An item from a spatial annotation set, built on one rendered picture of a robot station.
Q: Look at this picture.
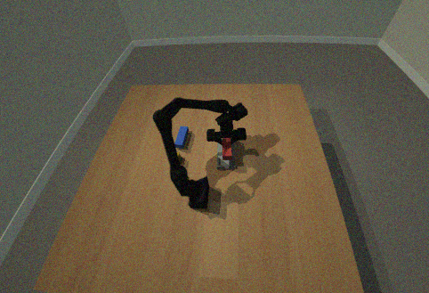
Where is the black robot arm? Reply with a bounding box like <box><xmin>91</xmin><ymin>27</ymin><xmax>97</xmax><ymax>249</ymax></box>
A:
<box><xmin>153</xmin><ymin>97</ymin><xmax>248</xmax><ymax>199</ymax></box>

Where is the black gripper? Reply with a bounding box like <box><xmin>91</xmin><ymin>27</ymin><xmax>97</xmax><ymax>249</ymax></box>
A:
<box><xmin>206</xmin><ymin>127</ymin><xmax>247</xmax><ymax>145</ymax></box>

